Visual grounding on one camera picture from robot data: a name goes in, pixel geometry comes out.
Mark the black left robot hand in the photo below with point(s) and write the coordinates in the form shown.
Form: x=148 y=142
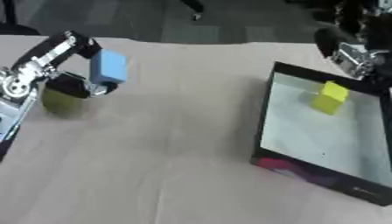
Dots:
x=71 y=84

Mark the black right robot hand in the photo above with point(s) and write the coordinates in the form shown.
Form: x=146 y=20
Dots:
x=357 y=59

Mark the light blue rectangular block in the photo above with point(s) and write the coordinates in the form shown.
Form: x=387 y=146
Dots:
x=109 y=65

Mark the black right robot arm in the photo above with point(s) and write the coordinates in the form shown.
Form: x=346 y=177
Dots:
x=365 y=13

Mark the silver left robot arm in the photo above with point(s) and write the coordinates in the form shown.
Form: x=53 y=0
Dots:
x=15 y=96

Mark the black box with white inside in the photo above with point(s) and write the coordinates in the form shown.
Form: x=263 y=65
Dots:
x=326 y=140

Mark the olive green block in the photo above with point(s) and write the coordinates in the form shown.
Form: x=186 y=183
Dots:
x=58 y=102

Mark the yellow block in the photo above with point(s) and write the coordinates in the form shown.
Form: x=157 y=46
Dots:
x=331 y=97

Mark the black chair base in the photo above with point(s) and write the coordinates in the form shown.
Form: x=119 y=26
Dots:
x=13 y=23

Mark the black chair leg with caster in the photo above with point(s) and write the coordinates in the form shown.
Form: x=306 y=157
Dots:
x=194 y=7

